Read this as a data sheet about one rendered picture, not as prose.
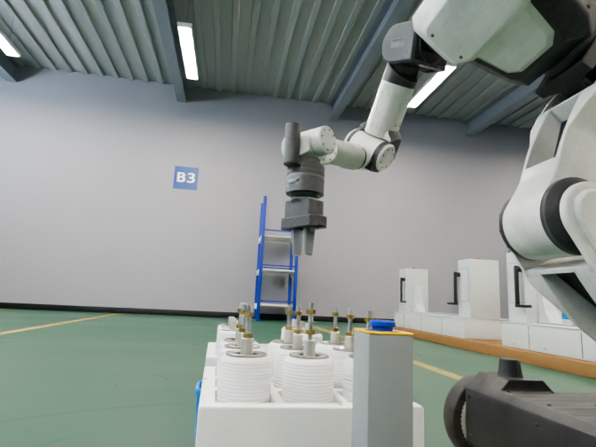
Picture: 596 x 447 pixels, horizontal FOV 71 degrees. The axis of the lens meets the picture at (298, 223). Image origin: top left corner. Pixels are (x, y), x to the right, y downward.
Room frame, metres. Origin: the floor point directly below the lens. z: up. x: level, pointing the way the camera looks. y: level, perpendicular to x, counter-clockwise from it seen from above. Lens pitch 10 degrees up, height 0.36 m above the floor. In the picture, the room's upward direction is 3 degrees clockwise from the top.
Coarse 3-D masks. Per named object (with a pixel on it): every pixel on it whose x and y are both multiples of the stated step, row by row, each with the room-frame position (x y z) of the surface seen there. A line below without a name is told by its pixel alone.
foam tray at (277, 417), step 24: (216, 384) 0.95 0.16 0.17; (216, 408) 0.71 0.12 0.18; (240, 408) 0.72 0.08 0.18; (264, 408) 0.73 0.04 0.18; (288, 408) 0.73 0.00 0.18; (312, 408) 0.74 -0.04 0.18; (336, 408) 0.75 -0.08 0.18; (216, 432) 0.71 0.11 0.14; (240, 432) 0.72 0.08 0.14; (264, 432) 0.73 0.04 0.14; (288, 432) 0.73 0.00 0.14; (312, 432) 0.74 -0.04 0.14; (336, 432) 0.75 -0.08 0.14
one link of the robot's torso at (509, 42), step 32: (448, 0) 0.74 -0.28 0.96; (480, 0) 0.71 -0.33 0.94; (512, 0) 0.68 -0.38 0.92; (544, 0) 0.68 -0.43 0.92; (576, 0) 0.68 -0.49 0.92; (416, 32) 0.86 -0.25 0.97; (448, 32) 0.79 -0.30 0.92; (480, 32) 0.76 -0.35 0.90; (512, 32) 0.74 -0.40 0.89; (544, 32) 0.71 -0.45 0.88; (576, 32) 0.71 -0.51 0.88; (480, 64) 0.84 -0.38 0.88; (512, 64) 0.79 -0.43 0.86; (544, 64) 0.78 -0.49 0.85
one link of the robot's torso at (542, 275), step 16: (576, 192) 0.70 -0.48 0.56; (592, 192) 0.69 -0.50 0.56; (560, 208) 0.71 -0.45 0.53; (576, 208) 0.69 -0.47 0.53; (592, 208) 0.69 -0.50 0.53; (576, 224) 0.70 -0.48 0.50; (592, 224) 0.69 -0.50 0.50; (576, 240) 0.70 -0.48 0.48; (592, 240) 0.69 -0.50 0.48; (576, 256) 0.81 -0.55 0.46; (592, 256) 0.70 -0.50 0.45; (528, 272) 0.87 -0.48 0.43; (544, 272) 0.82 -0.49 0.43; (560, 272) 0.78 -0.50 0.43; (576, 272) 0.75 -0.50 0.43; (592, 272) 0.72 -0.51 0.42; (544, 288) 0.85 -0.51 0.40; (560, 288) 0.84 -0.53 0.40; (576, 288) 0.84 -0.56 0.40; (592, 288) 0.74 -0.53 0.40; (560, 304) 0.84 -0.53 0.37; (576, 304) 0.85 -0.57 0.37; (592, 304) 0.85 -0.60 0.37; (576, 320) 0.85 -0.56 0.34; (592, 320) 0.85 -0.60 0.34; (592, 336) 0.85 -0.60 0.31
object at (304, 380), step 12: (288, 360) 0.79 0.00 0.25; (300, 360) 0.78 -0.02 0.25; (312, 360) 0.78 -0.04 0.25; (324, 360) 0.79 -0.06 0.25; (288, 372) 0.79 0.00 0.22; (300, 372) 0.78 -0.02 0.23; (312, 372) 0.77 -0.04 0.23; (324, 372) 0.78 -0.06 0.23; (288, 384) 0.79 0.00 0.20; (300, 384) 0.77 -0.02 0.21; (312, 384) 0.77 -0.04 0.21; (324, 384) 0.78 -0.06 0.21; (288, 396) 0.79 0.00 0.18; (300, 396) 0.77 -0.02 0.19; (312, 396) 0.77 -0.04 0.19; (324, 396) 0.78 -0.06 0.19
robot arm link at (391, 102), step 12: (384, 84) 1.01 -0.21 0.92; (384, 96) 1.02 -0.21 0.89; (396, 96) 1.01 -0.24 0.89; (408, 96) 1.02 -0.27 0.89; (372, 108) 1.06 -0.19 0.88; (384, 108) 1.03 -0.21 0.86; (396, 108) 1.02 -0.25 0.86; (372, 120) 1.06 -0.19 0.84; (384, 120) 1.04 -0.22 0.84; (396, 120) 1.05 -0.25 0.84; (372, 132) 1.07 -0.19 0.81; (384, 132) 1.06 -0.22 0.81; (396, 132) 1.07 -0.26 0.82; (396, 144) 1.08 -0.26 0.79; (384, 156) 1.07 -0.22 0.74; (384, 168) 1.10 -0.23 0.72
